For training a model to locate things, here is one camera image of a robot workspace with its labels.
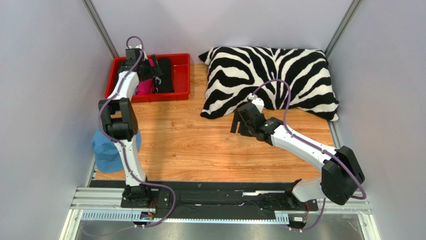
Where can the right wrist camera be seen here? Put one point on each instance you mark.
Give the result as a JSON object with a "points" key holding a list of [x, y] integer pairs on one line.
{"points": [[258, 102]]}

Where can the rolled pink shirt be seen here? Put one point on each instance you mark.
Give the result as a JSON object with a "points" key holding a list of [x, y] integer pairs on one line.
{"points": [[147, 86]]}

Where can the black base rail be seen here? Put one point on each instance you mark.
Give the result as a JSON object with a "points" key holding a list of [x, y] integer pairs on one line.
{"points": [[216, 201]]}

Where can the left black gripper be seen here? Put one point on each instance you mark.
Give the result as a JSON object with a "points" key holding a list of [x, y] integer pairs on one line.
{"points": [[156, 71]]}

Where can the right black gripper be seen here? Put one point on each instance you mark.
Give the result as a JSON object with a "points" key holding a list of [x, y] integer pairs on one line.
{"points": [[241, 118]]}

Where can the red plastic bin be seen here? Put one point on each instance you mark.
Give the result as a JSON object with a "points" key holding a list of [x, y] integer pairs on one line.
{"points": [[180, 77]]}

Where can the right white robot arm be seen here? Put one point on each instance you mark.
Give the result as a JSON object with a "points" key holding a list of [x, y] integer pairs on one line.
{"points": [[340, 173]]}

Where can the black t shirt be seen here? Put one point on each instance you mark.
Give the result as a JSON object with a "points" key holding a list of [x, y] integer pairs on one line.
{"points": [[163, 83]]}

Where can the zebra print pillow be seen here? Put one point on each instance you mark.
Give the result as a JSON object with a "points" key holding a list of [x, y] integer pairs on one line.
{"points": [[281, 77]]}

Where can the blue bucket hat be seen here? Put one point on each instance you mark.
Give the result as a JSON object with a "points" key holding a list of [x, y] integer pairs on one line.
{"points": [[106, 154]]}

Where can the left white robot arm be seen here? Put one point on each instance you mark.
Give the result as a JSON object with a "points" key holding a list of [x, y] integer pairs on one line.
{"points": [[117, 121]]}

